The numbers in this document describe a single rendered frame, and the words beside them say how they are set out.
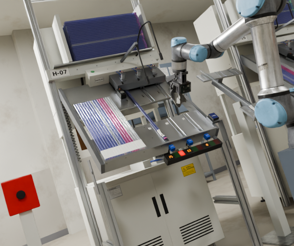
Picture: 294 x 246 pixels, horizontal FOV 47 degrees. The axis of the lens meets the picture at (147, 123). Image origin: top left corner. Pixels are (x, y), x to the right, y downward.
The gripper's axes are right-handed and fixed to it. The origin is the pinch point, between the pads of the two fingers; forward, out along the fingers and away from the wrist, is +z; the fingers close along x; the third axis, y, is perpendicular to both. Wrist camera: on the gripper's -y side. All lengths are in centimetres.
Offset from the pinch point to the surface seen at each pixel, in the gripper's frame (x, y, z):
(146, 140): -20.1, 0.7, 15.1
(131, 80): -6.7, -43.8, -3.0
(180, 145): -3.7, 8.0, 19.8
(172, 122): 0.1, -6.9, 13.1
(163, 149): -14.3, 8.2, 19.0
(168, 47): 215, -375, 69
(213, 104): 271, -317, 173
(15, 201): -89, 0, 26
